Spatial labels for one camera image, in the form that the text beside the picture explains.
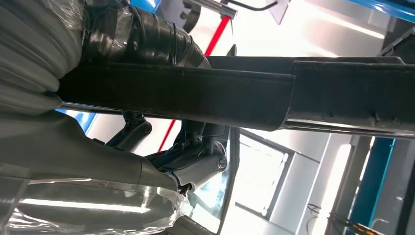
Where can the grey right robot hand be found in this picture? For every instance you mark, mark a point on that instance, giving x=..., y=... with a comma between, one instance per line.
x=81, y=155

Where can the red stanchion belt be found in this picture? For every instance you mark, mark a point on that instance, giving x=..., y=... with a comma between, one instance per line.
x=217, y=37

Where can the chrome stanchion post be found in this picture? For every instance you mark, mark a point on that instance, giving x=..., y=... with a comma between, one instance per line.
x=223, y=9

